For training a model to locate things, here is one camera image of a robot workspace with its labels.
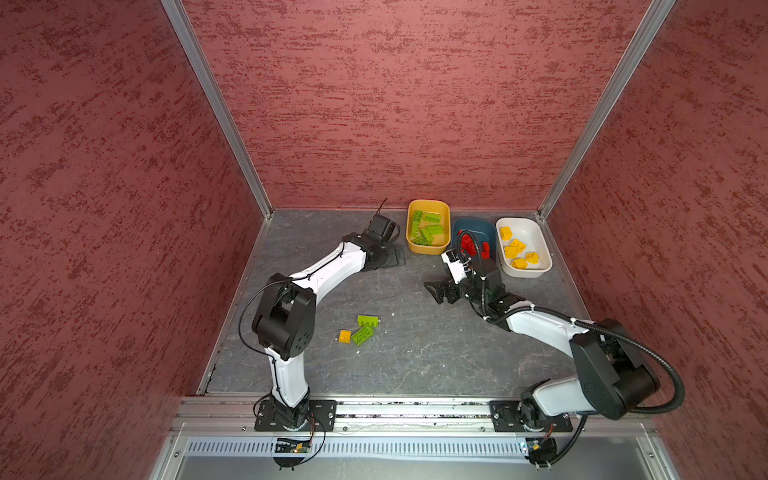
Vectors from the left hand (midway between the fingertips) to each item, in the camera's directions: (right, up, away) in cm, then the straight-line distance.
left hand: (389, 262), depth 92 cm
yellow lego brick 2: (+49, +5, +17) cm, 52 cm away
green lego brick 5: (-7, -18, -4) cm, 19 cm away
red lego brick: (+35, +2, +14) cm, 38 cm away
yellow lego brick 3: (+51, +1, +12) cm, 53 cm away
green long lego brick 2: (-8, -22, -5) cm, 24 cm away
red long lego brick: (+29, +5, +15) cm, 33 cm away
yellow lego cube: (+47, -1, +12) cm, 48 cm away
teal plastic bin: (+33, +7, +21) cm, 40 cm away
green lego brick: (+11, +16, +24) cm, 31 cm away
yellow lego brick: (+44, +9, +18) cm, 49 cm away
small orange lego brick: (-13, -22, -5) cm, 26 cm away
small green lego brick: (+12, +7, +17) cm, 22 cm away
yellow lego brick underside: (+45, +2, +14) cm, 47 cm away
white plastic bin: (+49, +3, +15) cm, 52 cm away
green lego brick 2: (+17, +11, +19) cm, 28 cm away
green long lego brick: (+17, +16, +25) cm, 34 cm away
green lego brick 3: (+15, +9, +18) cm, 25 cm away
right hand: (+14, -6, -4) cm, 16 cm away
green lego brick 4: (+10, +10, +18) cm, 23 cm away
